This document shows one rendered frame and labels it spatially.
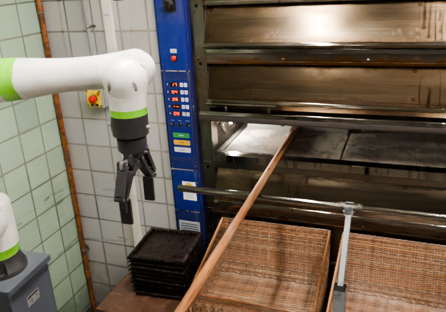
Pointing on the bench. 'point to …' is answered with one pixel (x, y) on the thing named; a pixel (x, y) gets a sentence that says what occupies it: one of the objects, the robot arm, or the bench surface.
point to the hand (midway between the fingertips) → (139, 207)
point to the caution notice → (189, 192)
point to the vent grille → (189, 226)
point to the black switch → (169, 4)
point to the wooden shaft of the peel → (230, 232)
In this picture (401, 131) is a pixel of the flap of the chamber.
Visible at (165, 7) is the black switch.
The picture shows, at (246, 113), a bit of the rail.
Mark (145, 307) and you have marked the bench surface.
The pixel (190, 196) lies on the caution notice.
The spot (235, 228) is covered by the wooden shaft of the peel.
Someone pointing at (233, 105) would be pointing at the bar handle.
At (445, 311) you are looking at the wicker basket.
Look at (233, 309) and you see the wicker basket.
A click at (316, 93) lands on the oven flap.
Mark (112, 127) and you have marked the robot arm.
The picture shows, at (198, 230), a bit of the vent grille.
